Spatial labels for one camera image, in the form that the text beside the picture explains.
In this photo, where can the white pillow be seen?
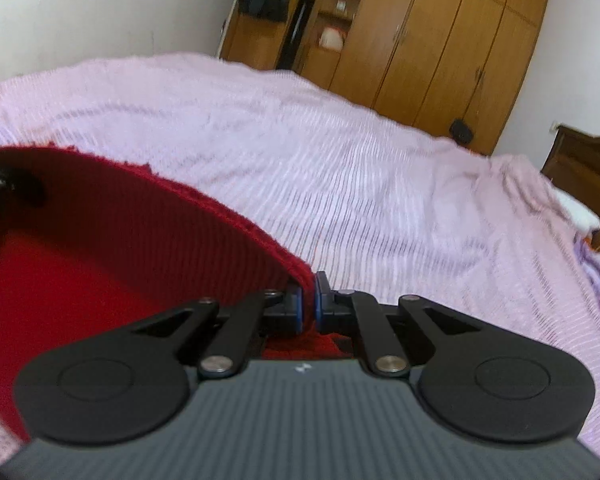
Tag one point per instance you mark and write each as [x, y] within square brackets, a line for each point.
[582, 210]

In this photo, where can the wooden wardrobe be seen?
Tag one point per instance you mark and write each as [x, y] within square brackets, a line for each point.
[445, 35]

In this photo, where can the small black pouch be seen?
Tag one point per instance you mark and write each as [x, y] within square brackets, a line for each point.
[462, 132]

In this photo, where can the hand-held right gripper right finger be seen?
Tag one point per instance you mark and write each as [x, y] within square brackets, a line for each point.
[320, 305]

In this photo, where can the red knit sweater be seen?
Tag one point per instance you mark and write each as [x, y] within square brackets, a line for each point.
[110, 245]

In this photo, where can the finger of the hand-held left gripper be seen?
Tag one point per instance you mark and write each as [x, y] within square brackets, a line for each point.
[27, 187]

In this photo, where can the white bag on shelf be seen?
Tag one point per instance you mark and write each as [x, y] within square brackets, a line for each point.
[331, 38]

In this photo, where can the wooden bed headboard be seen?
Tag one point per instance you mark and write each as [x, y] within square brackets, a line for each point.
[585, 170]

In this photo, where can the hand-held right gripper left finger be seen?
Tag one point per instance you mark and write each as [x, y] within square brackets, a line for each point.
[296, 312]

